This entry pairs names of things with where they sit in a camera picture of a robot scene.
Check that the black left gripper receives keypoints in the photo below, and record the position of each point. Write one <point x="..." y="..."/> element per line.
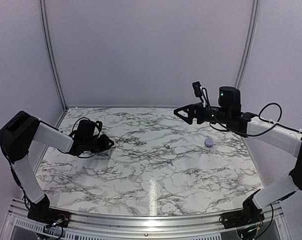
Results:
<point x="105" y="145"/>

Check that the aluminium front frame rail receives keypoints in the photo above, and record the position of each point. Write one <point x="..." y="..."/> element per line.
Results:
<point x="93" y="226"/>

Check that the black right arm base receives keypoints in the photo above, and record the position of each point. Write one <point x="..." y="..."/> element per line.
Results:
<point x="249" y="214"/>

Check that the aluminium corner post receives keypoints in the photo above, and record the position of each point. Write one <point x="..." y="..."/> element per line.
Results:
<point x="50" y="54"/>
<point x="249" y="41"/>

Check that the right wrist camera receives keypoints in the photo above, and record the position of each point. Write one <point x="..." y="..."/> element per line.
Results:
<point x="200" y="92"/>

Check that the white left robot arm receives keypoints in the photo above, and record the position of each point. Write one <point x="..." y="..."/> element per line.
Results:
<point x="17" y="135"/>

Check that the left aluminium corner post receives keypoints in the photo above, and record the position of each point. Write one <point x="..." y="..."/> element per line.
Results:
<point x="50" y="54"/>

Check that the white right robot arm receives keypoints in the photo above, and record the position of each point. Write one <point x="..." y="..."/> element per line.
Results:
<point x="276" y="149"/>

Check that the lavender round charging case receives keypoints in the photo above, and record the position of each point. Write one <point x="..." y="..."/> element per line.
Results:
<point x="208" y="142"/>

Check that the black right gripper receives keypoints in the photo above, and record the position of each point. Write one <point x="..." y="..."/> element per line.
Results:
<point x="199" y="116"/>

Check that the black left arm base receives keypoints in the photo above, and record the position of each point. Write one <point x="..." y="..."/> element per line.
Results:
<point x="42" y="212"/>

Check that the right aluminium corner post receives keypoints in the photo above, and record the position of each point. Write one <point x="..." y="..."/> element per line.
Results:
<point x="249" y="41"/>

